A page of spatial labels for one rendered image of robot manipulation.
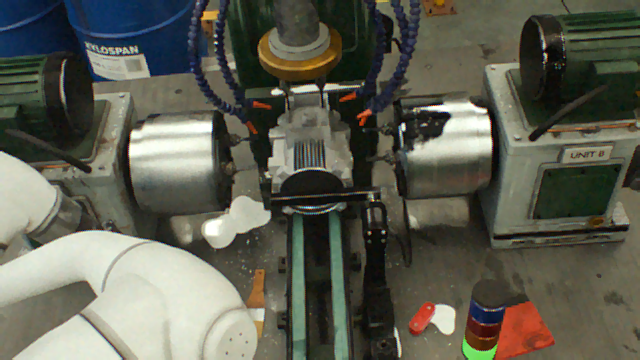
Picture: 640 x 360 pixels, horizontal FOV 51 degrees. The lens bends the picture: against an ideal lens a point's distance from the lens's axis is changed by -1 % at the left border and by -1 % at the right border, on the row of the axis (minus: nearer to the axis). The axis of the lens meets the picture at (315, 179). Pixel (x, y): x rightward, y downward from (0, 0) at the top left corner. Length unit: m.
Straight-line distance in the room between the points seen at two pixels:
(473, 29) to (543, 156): 2.40
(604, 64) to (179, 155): 0.92
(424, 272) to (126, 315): 1.14
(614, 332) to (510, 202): 0.37
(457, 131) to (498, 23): 2.46
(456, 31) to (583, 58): 2.42
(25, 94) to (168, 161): 0.33
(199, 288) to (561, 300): 1.18
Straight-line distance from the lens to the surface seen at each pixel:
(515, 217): 1.68
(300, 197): 1.55
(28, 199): 1.16
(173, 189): 1.56
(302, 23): 1.39
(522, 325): 1.63
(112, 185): 1.56
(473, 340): 1.25
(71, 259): 0.88
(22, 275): 0.96
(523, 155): 1.53
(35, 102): 1.52
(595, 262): 1.79
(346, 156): 1.56
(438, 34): 3.84
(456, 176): 1.55
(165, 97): 2.27
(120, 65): 3.13
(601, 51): 1.50
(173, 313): 0.64
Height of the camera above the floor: 2.17
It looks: 46 degrees down
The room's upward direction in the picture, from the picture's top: 6 degrees counter-clockwise
